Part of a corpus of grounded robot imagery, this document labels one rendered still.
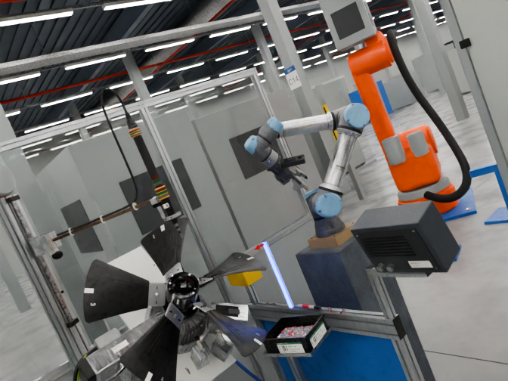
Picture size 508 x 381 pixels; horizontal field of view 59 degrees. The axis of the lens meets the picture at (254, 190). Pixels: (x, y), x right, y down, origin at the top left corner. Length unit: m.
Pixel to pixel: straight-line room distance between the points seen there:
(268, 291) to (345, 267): 0.87
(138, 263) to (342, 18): 3.97
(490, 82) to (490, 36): 0.23
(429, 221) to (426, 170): 3.97
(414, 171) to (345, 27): 1.77
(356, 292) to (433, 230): 0.85
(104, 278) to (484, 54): 2.18
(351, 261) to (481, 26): 1.41
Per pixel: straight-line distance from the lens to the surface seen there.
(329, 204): 2.06
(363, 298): 2.21
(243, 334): 1.70
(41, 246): 2.12
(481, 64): 2.79
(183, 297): 1.70
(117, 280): 1.77
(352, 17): 5.39
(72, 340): 2.24
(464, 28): 2.80
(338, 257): 2.12
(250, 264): 1.87
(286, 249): 2.97
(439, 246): 1.42
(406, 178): 5.38
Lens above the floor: 1.62
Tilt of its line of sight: 6 degrees down
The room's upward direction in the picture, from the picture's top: 23 degrees counter-clockwise
